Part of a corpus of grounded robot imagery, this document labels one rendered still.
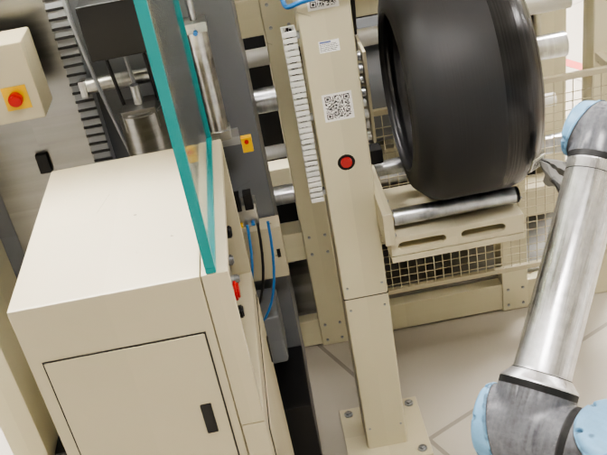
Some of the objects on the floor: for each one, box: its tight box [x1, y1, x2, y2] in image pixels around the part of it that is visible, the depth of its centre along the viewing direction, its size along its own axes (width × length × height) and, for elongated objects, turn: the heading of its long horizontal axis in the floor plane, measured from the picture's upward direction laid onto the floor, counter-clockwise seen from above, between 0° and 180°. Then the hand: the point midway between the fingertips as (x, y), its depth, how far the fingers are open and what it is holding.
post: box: [292, 0, 407, 449], centre depth 219 cm, size 13×13×250 cm
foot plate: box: [340, 396, 434, 455], centre depth 284 cm, size 27×27×2 cm
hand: (546, 162), depth 210 cm, fingers closed
